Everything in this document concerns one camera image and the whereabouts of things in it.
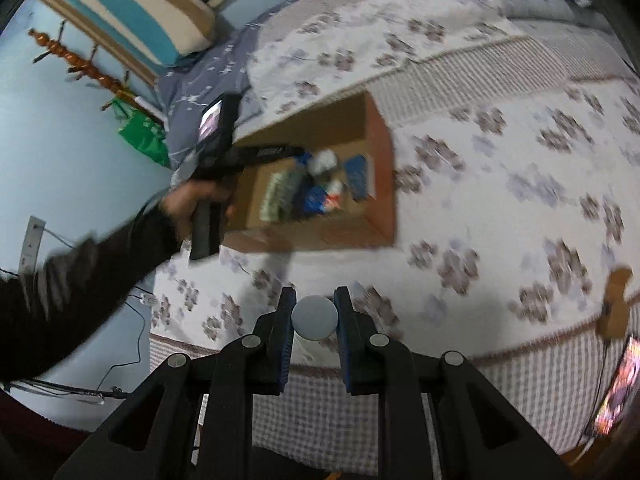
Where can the blue and white packet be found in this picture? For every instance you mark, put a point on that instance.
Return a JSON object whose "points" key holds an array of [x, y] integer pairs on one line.
{"points": [[322, 201]]}

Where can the floral checked bed cover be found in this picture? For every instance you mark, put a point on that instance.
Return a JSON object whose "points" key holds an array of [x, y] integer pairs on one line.
{"points": [[500, 210]]}

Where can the smartphone with lit screen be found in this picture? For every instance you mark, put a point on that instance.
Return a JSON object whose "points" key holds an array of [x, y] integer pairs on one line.
{"points": [[620, 390]]}

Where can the folded floral quilt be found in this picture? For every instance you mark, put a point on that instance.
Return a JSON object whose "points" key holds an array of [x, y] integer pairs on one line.
{"points": [[375, 35]]}

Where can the dark blue card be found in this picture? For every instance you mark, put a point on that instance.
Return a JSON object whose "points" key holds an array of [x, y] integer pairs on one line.
{"points": [[358, 175]]}

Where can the green wet wipes pack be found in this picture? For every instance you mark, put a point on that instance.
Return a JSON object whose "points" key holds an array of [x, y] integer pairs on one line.
{"points": [[280, 195]]}

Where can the person's left hand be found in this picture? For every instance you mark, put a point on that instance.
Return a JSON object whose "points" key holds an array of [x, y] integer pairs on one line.
{"points": [[180, 205]]}

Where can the white wall power strip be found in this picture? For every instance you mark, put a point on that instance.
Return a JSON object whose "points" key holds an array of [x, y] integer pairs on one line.
{"points": [[31, 247]]}

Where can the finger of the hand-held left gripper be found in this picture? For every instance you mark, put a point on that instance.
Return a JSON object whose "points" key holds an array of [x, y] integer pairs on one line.
{"points": [[270, 152]]}

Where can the brown cardboard box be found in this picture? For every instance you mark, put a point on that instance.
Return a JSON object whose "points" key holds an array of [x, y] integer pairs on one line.
{"points": [[380, 170]]}

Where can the wooden coat rack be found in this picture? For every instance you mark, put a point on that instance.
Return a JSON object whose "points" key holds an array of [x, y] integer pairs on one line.
{"points": [[85, 65]]}

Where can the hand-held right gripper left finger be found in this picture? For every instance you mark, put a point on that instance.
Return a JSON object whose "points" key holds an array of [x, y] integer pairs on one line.
{"points": [[285, 345]]}

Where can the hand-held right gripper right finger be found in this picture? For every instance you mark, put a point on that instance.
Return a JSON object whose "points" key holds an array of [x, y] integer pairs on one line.
{"points": [[346, 345]]}

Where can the striped pillow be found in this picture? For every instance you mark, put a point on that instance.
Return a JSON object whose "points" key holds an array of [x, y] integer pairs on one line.
{"points": [[125, 5]]}

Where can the person's left forearm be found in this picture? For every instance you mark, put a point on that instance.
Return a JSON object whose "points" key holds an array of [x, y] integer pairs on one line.
{"points": [[75, 290]]}

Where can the brown cardboard piece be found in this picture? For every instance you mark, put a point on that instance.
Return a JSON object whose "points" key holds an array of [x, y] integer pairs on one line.
{"points": [[616, 305]]}

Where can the orange wooden bed frame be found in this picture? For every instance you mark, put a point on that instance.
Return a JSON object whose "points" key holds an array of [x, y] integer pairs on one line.
{"points": [[580, 452]]}

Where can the green shopping bag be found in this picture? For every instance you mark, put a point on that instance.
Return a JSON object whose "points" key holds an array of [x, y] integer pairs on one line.
{"points": [[145, 135]]}

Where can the round pale grey case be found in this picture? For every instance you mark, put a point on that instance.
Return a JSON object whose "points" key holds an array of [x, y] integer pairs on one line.
{"points": [[314, 317]]}

